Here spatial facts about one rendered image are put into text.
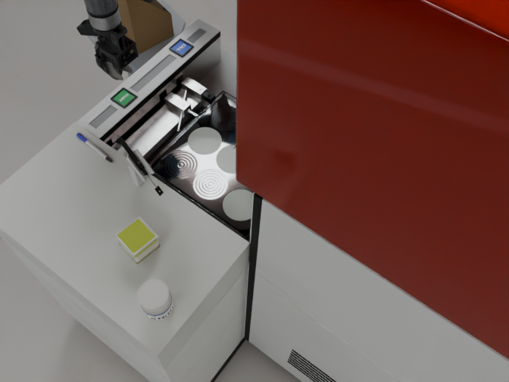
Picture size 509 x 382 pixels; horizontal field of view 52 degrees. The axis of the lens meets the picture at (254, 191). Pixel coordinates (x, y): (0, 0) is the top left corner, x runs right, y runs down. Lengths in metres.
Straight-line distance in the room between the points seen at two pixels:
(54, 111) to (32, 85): 0.23
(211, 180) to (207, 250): 0.25
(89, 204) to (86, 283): 0.22
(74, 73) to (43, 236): 1.78
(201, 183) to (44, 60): 1.87
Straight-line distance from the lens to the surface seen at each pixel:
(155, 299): 1.19
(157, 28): 1.92
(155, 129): 1.64
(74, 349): 2.33
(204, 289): 1.28
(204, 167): 1.52
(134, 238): 1.28
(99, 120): 1.59
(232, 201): 1.46
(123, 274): 1.32
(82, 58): 3.15
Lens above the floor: 2.17
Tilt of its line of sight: 60 degrees down
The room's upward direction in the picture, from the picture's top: 4 degrees clockwise
